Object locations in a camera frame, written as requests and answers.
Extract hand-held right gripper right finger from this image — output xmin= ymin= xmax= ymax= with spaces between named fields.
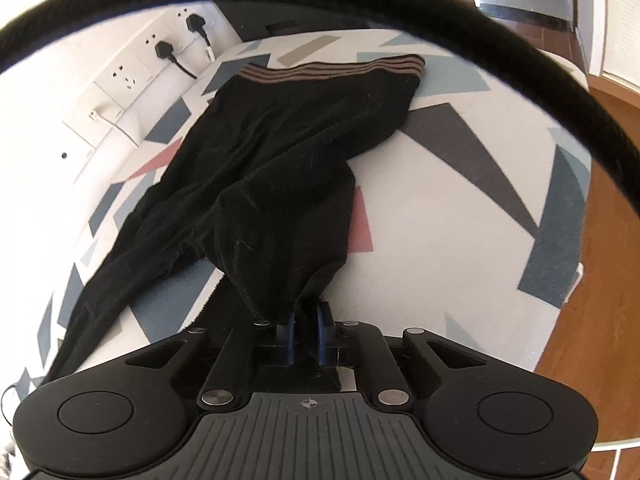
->
xmin=314 ymin=301 xmax=483 ymax=407

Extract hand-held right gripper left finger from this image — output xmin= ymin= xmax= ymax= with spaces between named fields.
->
xmin=127 ymin=310 xmax=299 ymax=409

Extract black pants with striped waistband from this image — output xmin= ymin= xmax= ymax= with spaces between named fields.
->
xmin=42 ymin=54 xmax=427 ymax=386

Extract geometric patterned tablecloth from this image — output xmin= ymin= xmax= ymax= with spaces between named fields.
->
xmin=0 ymin=30 xmax=593 ymax=401

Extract white door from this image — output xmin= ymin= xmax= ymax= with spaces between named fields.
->
xmin=602 ymin=0 xmax=640 ymax=85

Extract thin white cable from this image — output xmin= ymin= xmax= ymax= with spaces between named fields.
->
xmin=89 ymin=109 xmax=138 ymax=147

